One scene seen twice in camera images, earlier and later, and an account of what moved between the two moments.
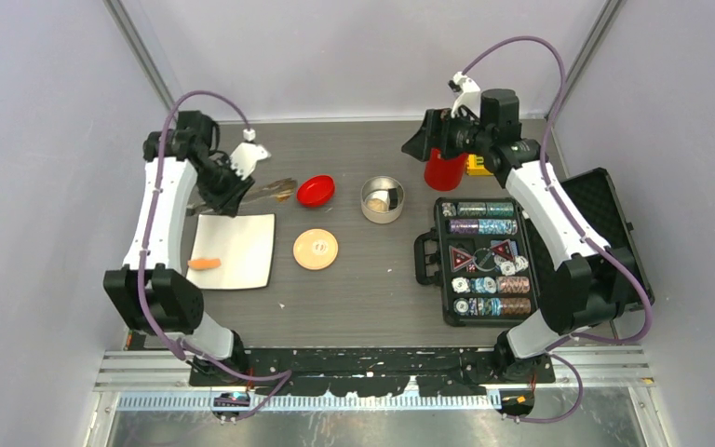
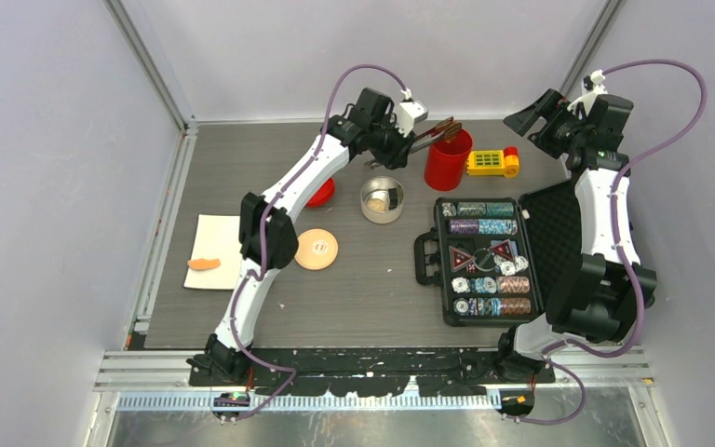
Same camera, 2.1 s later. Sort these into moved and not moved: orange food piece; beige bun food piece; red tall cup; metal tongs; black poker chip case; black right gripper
Moved: black right gripper; metal tongs
Not moved: beige bun food piece; red tall cup; black poker chip case; orange food piece
